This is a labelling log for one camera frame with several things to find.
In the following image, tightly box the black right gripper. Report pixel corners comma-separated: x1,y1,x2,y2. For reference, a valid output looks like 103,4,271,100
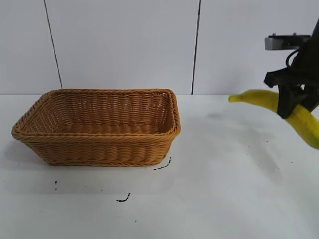
264,37,319,120

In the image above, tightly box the yellow banana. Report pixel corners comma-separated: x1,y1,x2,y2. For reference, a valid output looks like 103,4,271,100
228,89,319,150

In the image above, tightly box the tan woven wicker basket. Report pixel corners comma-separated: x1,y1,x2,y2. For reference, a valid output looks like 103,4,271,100
11,88,182,167

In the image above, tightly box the black camera cable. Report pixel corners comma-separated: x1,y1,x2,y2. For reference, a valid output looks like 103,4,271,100
286,48,301,68

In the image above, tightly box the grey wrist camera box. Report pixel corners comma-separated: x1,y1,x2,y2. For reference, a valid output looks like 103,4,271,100
264,33,312,51

